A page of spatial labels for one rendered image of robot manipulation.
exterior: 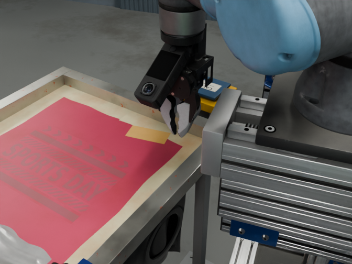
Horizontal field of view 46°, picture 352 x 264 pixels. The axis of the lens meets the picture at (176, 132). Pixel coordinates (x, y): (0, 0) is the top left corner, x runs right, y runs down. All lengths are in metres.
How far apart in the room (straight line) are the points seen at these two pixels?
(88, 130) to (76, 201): 0.25
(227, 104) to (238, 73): 2.65
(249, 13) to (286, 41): 0.05
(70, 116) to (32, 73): 2.37
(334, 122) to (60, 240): 0.53
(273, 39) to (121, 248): 0.48
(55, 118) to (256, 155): 0.66
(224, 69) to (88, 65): 1.11
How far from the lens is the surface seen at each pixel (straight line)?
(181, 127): 0.77
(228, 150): 0.64
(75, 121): 1.13
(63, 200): 0.91
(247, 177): 0.67
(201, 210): 1.53
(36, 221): 0.88
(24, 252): 0.83
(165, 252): 1.12
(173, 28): 0.67
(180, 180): 0.87
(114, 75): 3.31
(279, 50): 0.42
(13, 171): 1.01
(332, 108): 0.58
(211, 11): 0.56
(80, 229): 0.85
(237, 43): 0.46
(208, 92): 1.19
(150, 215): 0.80
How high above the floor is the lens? 1.59
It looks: 37 degrees down
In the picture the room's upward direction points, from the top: straight up
